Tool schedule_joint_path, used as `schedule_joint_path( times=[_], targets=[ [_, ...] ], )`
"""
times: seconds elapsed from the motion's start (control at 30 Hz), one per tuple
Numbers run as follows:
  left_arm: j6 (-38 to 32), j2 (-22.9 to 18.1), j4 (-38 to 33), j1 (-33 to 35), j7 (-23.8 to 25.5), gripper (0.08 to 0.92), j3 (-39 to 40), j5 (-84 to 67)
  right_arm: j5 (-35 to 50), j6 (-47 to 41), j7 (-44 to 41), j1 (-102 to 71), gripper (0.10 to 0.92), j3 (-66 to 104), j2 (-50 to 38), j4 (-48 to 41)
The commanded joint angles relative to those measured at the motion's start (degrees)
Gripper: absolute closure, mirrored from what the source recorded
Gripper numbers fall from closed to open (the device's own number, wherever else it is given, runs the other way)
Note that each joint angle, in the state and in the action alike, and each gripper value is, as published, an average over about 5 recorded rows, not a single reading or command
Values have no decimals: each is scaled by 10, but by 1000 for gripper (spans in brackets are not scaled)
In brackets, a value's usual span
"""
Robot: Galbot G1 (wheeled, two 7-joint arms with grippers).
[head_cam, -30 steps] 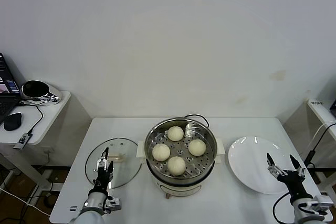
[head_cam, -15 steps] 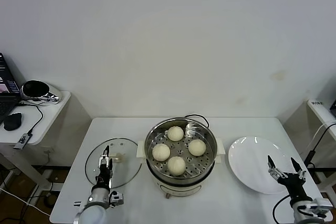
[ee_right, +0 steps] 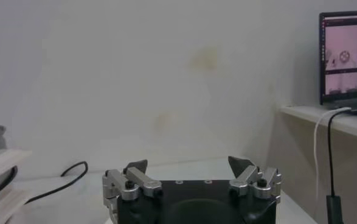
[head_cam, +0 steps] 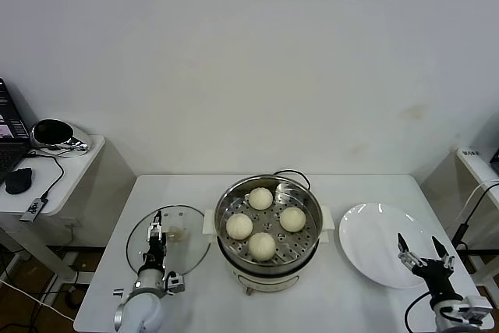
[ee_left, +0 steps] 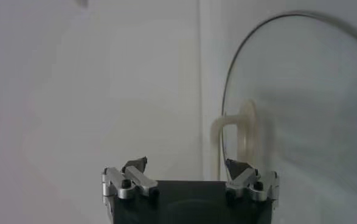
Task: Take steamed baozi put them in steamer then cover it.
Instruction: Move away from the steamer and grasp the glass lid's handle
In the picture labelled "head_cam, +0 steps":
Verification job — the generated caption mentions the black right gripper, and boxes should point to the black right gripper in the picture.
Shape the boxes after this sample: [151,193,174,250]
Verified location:
[396,232,462,303]

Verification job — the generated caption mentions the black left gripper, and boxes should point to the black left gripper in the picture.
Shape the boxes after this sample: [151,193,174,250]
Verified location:
[141,210,169,271]

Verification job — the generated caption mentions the glass lid with cream handle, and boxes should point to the glass lid with cream handle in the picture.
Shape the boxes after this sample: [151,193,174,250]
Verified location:
[125,204,211,282]

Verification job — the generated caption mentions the white steamed baozi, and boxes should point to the white steamed baozi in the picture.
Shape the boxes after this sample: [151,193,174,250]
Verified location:
[225,214,254,240]
[248,232,277,262]
[279,207,307,232]
[248,186,274,211]

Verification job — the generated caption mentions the perforated steel steamer basket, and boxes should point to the perforated steel steamer basket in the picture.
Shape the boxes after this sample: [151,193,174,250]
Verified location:
[201,175,335,267]

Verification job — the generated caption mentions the white round plate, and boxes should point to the white round plate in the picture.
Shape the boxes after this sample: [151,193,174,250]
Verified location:
[338,202,437,289]

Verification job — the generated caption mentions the white side table with laptop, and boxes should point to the white side table with laptop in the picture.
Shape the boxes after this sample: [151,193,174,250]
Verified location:
[0,133,136,283]

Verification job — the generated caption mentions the grey usb hub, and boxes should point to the grey usb hub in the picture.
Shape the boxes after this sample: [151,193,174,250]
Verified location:
[19,198,48,224]

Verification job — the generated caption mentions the shiny chrome dome device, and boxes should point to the shiny chrome dome device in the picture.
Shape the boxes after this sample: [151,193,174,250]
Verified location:
[30,119,94,154]

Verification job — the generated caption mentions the black computer mouse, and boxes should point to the black computer mouse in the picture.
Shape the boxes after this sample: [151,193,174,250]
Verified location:
[4,167,32,196]

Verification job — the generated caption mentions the black laptop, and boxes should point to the black laptop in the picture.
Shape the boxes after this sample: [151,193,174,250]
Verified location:
[0,78,31,185]

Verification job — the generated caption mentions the black power adapter cable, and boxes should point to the black power adapter cable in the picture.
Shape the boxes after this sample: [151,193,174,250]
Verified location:
[451,182,499,250]

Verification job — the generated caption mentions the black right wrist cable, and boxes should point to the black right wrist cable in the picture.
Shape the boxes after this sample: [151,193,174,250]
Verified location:
[404,292,432,333]

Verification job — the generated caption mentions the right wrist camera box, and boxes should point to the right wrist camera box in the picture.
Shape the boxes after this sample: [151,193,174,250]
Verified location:
[459,296,494,324]

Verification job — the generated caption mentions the white hanging cable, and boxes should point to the white hanging cable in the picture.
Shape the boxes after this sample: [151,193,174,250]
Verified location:
[455,179,499,225]

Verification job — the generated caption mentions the black laptop hub cable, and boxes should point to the black laptop hub cable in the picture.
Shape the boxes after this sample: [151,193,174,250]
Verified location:
[25,151,65,201]

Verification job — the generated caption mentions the white floor cable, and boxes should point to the white floor cable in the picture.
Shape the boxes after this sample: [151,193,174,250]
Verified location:
[0,278,76,322]

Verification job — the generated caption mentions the black cooker power cable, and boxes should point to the black cooker power cable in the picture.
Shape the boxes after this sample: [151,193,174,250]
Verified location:
[272,169,312,192]

